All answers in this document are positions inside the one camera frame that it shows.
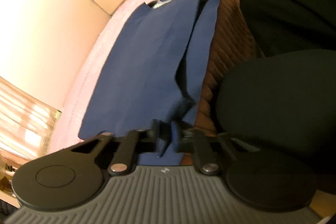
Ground pink bed blanket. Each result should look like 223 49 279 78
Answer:
49 0 154 153

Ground navy blue garment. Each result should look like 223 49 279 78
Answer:
77 0 222 167

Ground light window curtain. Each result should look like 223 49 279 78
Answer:
1 78 62 160

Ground person's black trousers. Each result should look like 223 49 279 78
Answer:
216 0 335 194

